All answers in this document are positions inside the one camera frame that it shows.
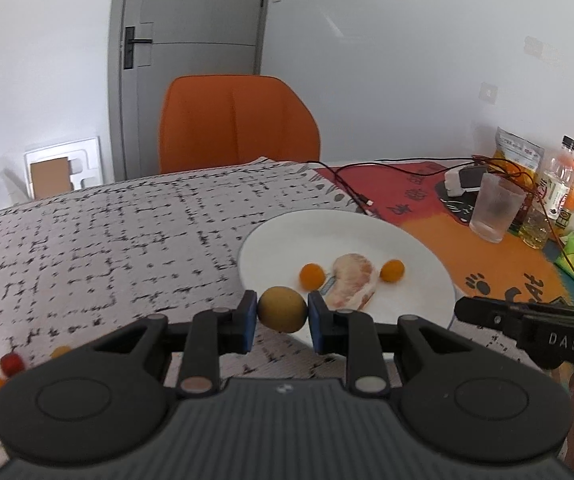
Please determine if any brown cardboard piece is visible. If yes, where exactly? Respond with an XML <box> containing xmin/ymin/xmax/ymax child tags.
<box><xmin>30</xmin><ymin>157</ymin><xmax>72</xmax><ymax>200</ymax></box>

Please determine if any small red fruit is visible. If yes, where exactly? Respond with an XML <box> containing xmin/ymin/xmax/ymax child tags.
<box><xmin>0</xmin><ymin>352</ymin><xmax>26</xmax><ymax>378</ymax></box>

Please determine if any small glass jar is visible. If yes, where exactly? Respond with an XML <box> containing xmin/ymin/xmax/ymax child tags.
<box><xmin>519</xmin><ymin>205</ymin><xmax>549</xmax><ymax>250</ymax></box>

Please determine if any grid patterned tablecloth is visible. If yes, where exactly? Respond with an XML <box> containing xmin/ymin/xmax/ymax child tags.
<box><xmin>0</xmin><ymin>155</ymin><xmax>548</xmax><ymax>461</ymax></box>

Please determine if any white round plate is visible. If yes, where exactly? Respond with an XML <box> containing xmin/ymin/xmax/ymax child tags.
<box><xmin>237</xmin><ymin>209</ymin><xmax>455</xmax><ymax>344</ymax></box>

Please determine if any orange chair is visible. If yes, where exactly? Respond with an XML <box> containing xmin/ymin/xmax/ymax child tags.
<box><xmin>158</xmin><ymin>75</ymin><xmax>321</xmax><ymax>174</ymax></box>

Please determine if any clear plastic bottle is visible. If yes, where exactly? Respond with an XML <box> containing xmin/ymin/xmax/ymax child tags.
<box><xmin>538</xmin><ymin>136</ymin><xmax>574</xmax><ymax>221</ymax></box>

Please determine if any black door handle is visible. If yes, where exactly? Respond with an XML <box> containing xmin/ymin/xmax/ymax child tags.
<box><xmin>124</xmin><ymin>26</ymin><xmax>153</xmax><ymax>70</ymax></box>

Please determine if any clear plastic cup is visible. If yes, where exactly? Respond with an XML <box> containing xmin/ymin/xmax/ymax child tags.
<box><xmin>469</xmin><ymin>174</ymin><xmax>526</xmax><ymax>244</ymax></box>

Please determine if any yellow snack bag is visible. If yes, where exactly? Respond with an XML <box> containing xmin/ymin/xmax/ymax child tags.
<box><xmin>493</xmin><ymin>128</ymin><xmax>545</xmax><ymax>179</ymax></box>

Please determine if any small orange kumquat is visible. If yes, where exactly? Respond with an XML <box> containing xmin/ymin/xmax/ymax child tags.
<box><xmin>379</xmin><ymin>259</ymin><xmax>405</xmax><ymax>283</ymax></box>

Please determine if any pomelo piece on plate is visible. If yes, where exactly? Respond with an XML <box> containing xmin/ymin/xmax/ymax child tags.
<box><xmin>324</xmin><ymin>254</ymin><xmax>379</xmax><ymax>311</ymax></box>

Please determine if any white power adapter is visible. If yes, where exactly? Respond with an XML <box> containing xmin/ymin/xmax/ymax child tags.
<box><xmin>444</xmin><ymin>165</ymin><xmax>488</xmax><ymax>197</ymax></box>

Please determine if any yellow-green fruit near edge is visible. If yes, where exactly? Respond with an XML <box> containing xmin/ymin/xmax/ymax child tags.
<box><xmin>51</xmin><ymin>346</ymin><xmax>72</xmax><ymax>359</ymax></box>

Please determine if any black cable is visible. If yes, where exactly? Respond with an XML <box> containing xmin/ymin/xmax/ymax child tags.
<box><xmin>306</xmin><ymin>156</ymin><xmax>478</xmax><ymax>220</ymax></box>

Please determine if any grey door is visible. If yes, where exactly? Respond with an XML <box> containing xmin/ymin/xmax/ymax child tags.
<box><xmin>108</xmin><ymin>0</ymin><xmax>265</xmax><ymax>181</ymax></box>

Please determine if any small kumquat on plate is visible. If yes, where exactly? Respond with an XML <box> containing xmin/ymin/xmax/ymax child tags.
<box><xmin>299</xmin><ymin>263</ymin><xmax>326</xmax><ymax>292</ymax></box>

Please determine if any orange red cat mat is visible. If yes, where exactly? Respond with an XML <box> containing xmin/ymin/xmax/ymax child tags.
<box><xmin>315</xmin><ymin>160</ymin><xmax>574</xmax><ymax>306</ymax></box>

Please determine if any white foam packaging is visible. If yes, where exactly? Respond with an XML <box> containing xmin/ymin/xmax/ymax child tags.
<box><xmin>24</xmin><ymin>136</ymin><xmax>104</xmax><ymax>200</ymax></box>

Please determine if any yellow-green round fruit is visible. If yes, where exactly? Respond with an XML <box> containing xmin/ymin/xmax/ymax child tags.
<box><xmin>258</xmin><ymin>286</ymin><xmax>308</xmax><ymax>334</ymax></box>

